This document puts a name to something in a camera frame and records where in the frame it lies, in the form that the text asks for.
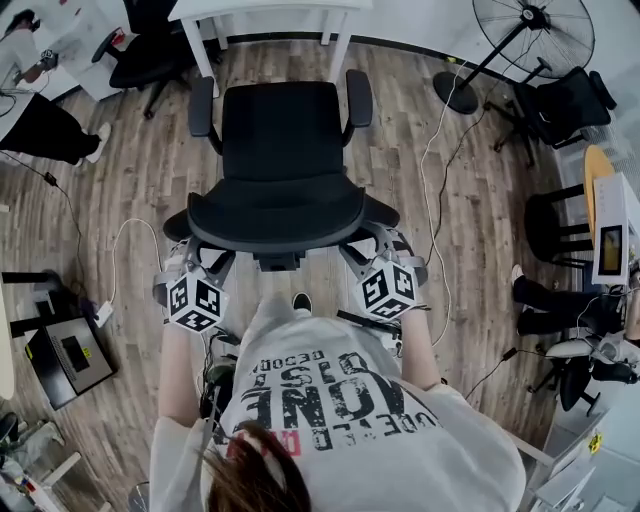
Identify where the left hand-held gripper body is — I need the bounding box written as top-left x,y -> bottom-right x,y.
152,258 -> 231,333

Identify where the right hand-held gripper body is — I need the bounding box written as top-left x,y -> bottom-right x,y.
354,254 -> 430,323

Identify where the person's left forearm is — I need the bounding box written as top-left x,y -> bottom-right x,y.
158,319 -> 214,426

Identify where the person's right forearm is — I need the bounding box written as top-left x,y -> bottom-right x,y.
398,304 -> 444,391

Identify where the person in white clothes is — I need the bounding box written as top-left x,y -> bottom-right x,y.
148,294 -> 527,512

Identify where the grey computer tower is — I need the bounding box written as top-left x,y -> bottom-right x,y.
24,315 -> 120,411

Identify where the black stool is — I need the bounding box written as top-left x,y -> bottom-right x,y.
523,183 -> 594,266

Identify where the black standing fan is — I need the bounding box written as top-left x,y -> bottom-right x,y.
432,0 -> 596,115

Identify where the black swivel office chair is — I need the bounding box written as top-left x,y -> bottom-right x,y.
91,0 -> 224,120

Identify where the white side table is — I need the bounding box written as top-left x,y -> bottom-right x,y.
37,0 -> 126,104

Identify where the round grey stool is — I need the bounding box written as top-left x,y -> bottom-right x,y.
127,479 -> 151,512

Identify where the black and white swivel chair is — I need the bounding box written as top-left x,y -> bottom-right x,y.
529,337 -> 640,417

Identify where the round yellow table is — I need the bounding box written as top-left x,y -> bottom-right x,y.
583,145 -> 616,246

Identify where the grey cloth bundle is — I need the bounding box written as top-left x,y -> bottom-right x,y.
0,419 -> 66,466

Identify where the black mesh office chair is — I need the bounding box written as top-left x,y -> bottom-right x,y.
484,67 -> 619,169

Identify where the white box with screen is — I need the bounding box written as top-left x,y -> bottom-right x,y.
591,172 -> 640,286

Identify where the white desk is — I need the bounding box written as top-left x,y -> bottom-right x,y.
168,0 -> 374,99

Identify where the white work table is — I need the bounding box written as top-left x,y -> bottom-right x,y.
509,394 -> 640,512

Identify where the black waist strap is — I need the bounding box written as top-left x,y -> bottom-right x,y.
337,309 -> 402,359

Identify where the white floor cable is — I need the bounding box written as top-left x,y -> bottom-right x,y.
419,59 -> 471,349

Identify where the thin black floor cable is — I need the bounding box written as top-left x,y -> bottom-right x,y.
427,104 -> 494,256

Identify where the white charger with cable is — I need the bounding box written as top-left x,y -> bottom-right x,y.
94,217 -> 169,327

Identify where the black cable with inline brick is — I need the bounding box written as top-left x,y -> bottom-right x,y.
0,149 -> 86,301
464,347 -> 551,401

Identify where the white wooden frame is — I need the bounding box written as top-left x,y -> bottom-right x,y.
0,449 -> 114,512

